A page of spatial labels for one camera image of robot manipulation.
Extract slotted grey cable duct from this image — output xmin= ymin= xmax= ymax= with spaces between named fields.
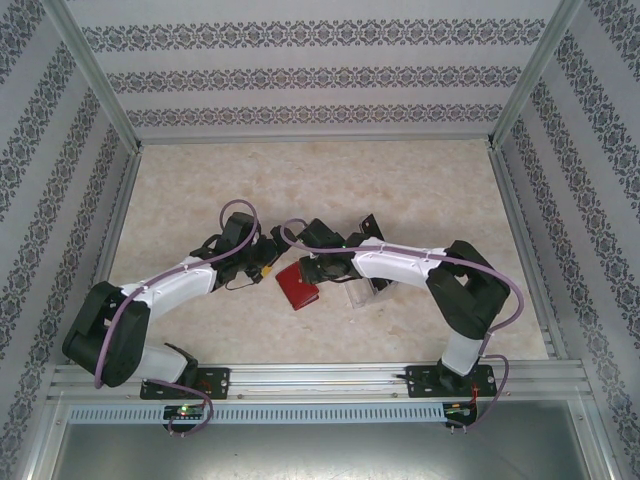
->
xmin=67 ymin=402 xmax=447 ymax=424

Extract aluminium table back rail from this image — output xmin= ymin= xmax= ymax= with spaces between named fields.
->
xmin=137 ymin=133 xmax=494 ymax=146

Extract green circuit board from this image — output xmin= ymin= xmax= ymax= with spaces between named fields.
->
xmin=445 ymin=401 xmax=480 ymax=419
xmin=163 ymin=404 xmax=207 ymax=421

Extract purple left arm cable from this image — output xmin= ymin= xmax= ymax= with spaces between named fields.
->
xmin=93 ymin=198 xmax=264 ymax=436

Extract aluminium table side rail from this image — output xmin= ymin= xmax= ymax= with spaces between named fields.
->
xmin=69 ymin=144 xmax=146 ymax=369
xmin=487 ymin=142 xmax=570 ymax=361

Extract clear acrylic card stand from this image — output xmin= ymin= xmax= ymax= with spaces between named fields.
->
xmin=343 ymin=214 xmax=396 ymax=310

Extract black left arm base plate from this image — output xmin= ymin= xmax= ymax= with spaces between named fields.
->
xmin=138 ymin=366 xmax=232 ymax=402

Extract aluminium frame post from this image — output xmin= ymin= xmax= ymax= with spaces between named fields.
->
xmin=485 ymin=0 xmax=585 ymax=151
xmin=46 ymin=0 xmax=145 ymax=154

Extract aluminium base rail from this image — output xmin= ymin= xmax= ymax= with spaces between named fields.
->
xmin=48 ymin=363 xmax=587 ymax=401

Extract right green circuit board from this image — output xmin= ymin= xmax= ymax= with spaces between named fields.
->
xmin=445 ymin=401 xmax=480 ymax=419

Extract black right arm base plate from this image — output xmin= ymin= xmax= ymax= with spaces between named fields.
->
xmin=404 ymin=363 xmax=495 ymax=400

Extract left green circuit board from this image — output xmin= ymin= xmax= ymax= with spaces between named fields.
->
xmin=163 ymin=404 xmax=207 ymax=421

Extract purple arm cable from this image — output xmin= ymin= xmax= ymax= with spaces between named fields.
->
xmin=279 ymin=217 xmax=527 ymax=435
xmin=93 ymin=198 xmax=264 ymax=436

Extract red leather card holder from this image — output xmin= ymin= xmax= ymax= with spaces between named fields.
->
xmin=276 ymin=262 xmax=322 ymax=311

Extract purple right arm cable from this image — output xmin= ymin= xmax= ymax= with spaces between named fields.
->
xmin=279 ymin=217 xmax=527 ymax=435

